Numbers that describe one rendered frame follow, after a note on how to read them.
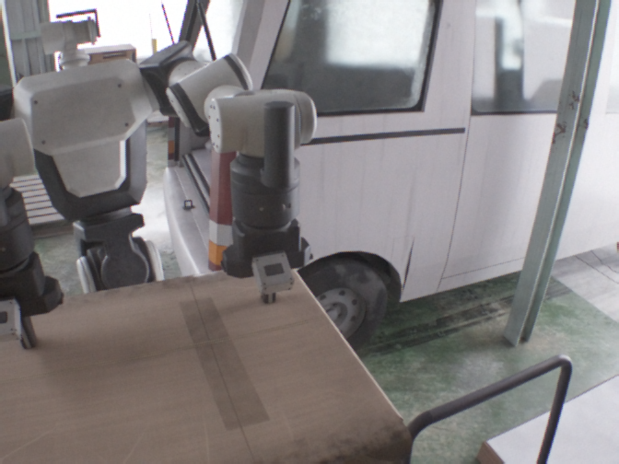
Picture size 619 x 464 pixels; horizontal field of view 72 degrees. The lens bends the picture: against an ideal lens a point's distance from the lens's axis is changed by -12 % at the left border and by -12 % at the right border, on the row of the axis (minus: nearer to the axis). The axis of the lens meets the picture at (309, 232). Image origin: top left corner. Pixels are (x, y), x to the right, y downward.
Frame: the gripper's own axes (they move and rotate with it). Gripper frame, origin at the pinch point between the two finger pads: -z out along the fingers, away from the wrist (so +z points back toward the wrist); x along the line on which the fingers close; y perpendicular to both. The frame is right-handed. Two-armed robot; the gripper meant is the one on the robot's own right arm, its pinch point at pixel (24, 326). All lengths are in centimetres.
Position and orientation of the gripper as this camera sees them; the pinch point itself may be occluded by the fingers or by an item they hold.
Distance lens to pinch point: 68.6
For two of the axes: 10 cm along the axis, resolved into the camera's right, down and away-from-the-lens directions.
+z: 0.2, -8.9, -4.6
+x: 9.3, -1.5, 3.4
